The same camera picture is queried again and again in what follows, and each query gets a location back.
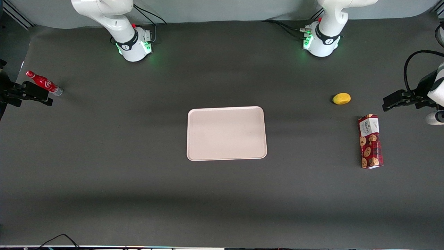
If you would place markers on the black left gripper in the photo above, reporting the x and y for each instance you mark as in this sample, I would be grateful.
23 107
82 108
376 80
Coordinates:
421 87

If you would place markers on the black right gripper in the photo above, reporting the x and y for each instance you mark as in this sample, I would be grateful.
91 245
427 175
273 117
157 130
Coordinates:
7 91

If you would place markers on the red coke bottle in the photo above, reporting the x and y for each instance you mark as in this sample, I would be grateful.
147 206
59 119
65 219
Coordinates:
44 83

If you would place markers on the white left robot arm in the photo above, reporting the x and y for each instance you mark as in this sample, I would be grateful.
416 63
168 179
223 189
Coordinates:
329 21

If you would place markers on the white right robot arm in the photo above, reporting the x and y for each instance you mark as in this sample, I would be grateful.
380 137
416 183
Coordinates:
114 17

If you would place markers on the pale pink rectangular tray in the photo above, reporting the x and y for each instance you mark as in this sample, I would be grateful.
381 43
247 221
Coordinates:
227 133

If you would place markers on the red cookie box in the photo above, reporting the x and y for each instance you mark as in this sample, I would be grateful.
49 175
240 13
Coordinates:
370 146

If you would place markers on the yellow lemon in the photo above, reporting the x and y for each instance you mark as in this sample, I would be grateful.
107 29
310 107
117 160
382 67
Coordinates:
341 98

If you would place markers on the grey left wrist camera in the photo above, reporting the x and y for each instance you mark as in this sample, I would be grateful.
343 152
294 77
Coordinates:
435 118

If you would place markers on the aluminium frame rail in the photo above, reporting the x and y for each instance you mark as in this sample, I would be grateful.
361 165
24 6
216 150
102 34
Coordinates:
17 14

